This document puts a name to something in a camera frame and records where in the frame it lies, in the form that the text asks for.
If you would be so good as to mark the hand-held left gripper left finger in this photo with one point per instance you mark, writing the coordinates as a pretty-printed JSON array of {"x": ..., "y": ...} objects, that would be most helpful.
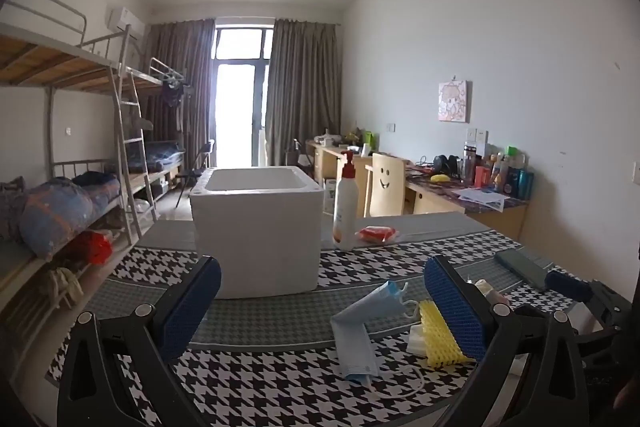
[{"x": 190, "y": 312}]

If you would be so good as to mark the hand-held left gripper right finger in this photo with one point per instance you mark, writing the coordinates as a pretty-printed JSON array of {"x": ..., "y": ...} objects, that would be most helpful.
[{"x": 455, "y": 307}]

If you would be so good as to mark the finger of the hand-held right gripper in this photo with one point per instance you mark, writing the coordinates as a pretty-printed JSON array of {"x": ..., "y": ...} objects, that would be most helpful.
[{"x": 570, "y": 286}]

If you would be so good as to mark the yellow foam fruit net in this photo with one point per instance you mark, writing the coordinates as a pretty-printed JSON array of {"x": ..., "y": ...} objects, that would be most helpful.
[{"x": 440, "y": 339}]

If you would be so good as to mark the white foam box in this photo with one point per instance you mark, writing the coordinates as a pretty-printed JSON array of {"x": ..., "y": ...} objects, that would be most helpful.
[{"x": 257, "y": 237}]

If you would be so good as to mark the blue face mask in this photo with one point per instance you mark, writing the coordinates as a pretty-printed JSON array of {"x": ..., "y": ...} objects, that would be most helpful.
[{"x": 352, "y": 337}]

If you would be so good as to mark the small white tube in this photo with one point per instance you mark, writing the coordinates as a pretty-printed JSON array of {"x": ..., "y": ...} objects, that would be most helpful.
[{"x": 487, "y": 289}]

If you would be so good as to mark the houndstooth table mat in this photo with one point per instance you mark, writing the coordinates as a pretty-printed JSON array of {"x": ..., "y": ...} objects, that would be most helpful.
[{"x": 280, "y": 327}]

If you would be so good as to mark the wooden desk with patterned cover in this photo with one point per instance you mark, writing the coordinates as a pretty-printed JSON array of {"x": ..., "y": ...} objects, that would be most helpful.
[{"x": 450, "y": 204}]

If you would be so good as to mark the red snack packet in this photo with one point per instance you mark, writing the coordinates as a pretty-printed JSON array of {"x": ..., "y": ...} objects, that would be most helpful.
[{"x": 377, "y": 234}]

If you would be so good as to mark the white paper sheets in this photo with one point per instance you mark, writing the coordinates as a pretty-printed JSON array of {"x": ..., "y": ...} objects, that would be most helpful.
[{"x": 482, "y": 198}]

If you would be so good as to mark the red plastic bag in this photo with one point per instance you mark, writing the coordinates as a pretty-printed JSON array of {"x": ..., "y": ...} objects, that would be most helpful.
[{"x": 95, "y": 247}]

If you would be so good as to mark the pale yellow cloth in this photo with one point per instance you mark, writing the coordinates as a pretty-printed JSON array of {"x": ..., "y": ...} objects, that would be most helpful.
[{"x": 65, "y": 287}]

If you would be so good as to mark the yellow banana-shaped object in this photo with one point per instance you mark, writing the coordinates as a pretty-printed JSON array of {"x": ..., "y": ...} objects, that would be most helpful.
[{"x": 440, "y": 179}]

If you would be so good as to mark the group of toiletry bottles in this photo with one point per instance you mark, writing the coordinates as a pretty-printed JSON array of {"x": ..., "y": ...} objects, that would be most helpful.
[{"x": 500, "y": 172}]

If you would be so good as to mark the wooden smiley face chair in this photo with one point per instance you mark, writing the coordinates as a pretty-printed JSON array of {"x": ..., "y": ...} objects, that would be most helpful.
[{"x": 385, "y": 187}]

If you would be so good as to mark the black folding chair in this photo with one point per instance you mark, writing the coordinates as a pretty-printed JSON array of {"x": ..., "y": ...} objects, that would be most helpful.
[{"x": 197, "y": 169}]

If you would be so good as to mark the black headphones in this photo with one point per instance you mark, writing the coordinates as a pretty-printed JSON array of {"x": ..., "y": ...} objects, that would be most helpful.
[{"x": 442, "y": 164}]

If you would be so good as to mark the white pump lotion bottle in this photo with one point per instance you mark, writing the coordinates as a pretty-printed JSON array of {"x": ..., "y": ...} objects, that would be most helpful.
[{"x": 345, "y": 212}]

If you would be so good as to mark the dark blue bedding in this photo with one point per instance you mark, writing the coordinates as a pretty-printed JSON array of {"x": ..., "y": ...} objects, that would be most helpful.
[{"x": 155, "y": 154}]

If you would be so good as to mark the blue orange rolled quilt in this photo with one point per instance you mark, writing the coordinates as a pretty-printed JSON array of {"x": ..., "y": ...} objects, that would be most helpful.
[{"x": 60, "y": 212}]

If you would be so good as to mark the metal bunk ladder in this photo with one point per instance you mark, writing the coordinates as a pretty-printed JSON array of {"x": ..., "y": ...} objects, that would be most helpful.
[{"x": 132, "y": 142}]

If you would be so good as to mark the green box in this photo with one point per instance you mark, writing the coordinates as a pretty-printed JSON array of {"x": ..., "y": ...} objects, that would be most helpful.
[{"x": 370, "y": 138}]

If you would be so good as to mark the grey crumpled clothes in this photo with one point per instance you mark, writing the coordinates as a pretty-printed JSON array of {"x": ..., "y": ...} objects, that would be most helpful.
[{"x": 10, "y": 207}]

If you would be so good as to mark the glass balcony door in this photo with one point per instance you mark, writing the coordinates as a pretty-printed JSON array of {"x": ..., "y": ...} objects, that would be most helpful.
[{"x": 240, "y": 107}]

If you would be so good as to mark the dark hanging clothes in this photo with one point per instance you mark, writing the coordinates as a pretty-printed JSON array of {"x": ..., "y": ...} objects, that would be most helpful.
[{"x": 175, "y": 94}]

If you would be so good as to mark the small metal bunk bed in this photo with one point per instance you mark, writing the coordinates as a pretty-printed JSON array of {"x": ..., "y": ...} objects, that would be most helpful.
[{"x": 150, "y": 77}]

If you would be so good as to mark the brown curtain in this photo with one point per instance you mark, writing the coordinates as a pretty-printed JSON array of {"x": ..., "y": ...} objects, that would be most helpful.
[
  {"x": 185, "y": 57},
  {"x": 305, "y": 82}
]

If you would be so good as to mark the large metal bunk bed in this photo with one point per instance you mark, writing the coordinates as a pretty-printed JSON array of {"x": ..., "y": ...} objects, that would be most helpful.
[{"x": 45, "y": 62}]

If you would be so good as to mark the white air conditioner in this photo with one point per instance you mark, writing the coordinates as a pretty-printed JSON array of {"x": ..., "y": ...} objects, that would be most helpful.
[{"x": 125, "y": 21}]

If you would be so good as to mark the white wall switches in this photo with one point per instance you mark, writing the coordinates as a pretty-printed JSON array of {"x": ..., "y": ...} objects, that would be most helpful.
[{"x": 477, "y": 134}]

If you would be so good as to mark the pink wall picture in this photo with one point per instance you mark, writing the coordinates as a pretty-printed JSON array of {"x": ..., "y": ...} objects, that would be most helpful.
[{"x": 454, "y": 102}]

